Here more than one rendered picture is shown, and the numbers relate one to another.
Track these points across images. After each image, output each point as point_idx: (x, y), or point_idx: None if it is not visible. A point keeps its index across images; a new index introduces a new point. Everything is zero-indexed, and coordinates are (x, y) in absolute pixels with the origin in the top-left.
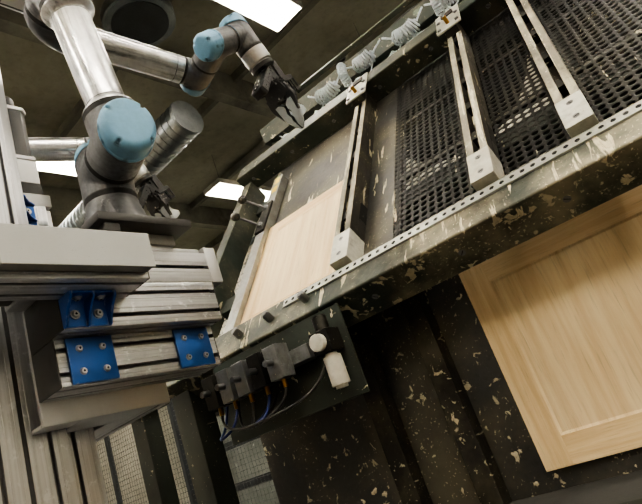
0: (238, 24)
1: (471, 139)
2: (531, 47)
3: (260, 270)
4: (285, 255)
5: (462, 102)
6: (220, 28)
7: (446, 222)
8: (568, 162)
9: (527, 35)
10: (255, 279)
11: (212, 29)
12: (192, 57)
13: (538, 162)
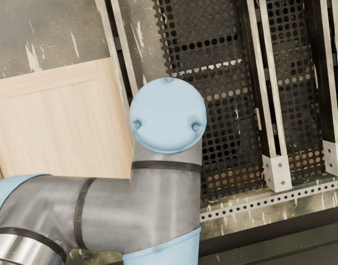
0: (200, 140)
1: (272, 135)
2: (326, 36)
3: (7, 164)
4: (44, 155)
5: (261, 67)
6: (194, 205)
7: (252, 212)
8: (330, 198)
9: (324, 6)
10: (6, 176)
11: (193, 236)
12: (76, 238)
13: (316, 190)
